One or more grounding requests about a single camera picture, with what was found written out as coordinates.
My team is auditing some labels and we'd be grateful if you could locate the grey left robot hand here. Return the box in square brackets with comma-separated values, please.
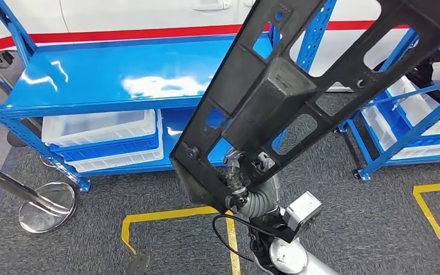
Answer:
[126, 253, 151, 275]

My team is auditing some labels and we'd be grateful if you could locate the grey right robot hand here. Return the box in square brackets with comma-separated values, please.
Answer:
[223, 147, 277, 210]

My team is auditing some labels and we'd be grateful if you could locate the white plastic crate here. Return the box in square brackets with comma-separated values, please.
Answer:
[387, 75, 440, 135]
[66, 110, 164, 174]
[41, 109, 157, 148]
[361, 105, 440, 161]

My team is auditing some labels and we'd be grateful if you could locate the yellow floor tape marking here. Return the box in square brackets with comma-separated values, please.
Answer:
[120, 206, 242, 275]
[412, 181, 440, 274]

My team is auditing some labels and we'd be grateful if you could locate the black plastic plate bracket part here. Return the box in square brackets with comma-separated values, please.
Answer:
[169, 0, 440, 214]

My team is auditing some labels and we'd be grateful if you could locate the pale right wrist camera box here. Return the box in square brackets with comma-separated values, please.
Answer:
[260, 191, 324, 243]

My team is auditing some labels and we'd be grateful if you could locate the blue wheeled shelf rack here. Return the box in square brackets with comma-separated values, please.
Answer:
[335, 26, 440, 182]

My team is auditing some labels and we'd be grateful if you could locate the blue steel shelf rack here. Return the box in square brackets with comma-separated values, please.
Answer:
[0, 0, 337, 193]

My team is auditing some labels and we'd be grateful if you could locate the white car with red stripe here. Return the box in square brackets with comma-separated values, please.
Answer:
[0, 0, 420, 94]

